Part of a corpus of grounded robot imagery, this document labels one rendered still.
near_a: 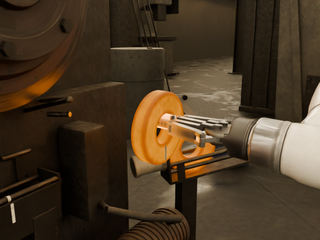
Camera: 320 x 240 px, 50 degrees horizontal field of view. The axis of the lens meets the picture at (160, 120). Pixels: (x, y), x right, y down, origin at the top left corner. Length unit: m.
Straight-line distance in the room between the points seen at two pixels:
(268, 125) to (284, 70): 2.62
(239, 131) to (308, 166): 0.12
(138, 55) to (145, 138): 2.66
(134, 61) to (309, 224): 2.06
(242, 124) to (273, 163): 0.08
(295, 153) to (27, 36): 0.46
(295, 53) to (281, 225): 1.58
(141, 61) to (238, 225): 1.88
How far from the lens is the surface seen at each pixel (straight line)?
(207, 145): 1.00
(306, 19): 3.12
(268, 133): 0.59
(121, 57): 3.33
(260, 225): 2.04
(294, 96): 3.16
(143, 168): 0.92
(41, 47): 0.61
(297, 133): 0.58
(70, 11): 0.66
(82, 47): 1.00
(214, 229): 1.95
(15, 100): 0.69
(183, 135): 0.64
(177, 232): 0.97
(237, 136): 0.60
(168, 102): 0.70
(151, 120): 0.66
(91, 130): 0.82
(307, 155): 0.56
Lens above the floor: 1.02
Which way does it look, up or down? 14 degrees down
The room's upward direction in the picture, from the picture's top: straight up
